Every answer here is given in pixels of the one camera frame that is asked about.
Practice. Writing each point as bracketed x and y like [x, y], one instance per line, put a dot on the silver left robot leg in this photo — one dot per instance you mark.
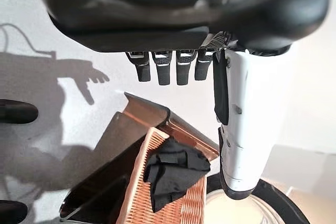
[18, 111]

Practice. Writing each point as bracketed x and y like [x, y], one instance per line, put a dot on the black garment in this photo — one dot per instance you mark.
[173, 176]

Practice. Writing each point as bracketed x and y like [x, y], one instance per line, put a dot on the brown glossy curved stand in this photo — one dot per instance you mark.
[105, 176]

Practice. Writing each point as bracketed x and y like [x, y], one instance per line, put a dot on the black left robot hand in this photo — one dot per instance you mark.
[157, 11]

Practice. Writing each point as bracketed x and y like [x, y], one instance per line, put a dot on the woven wicker laundry basket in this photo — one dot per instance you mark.
[194, 203]

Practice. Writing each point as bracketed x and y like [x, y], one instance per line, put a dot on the round glass washer door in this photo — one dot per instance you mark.
[275, 200]

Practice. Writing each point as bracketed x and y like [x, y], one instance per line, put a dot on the white counter cabinet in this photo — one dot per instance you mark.
[309, 176]

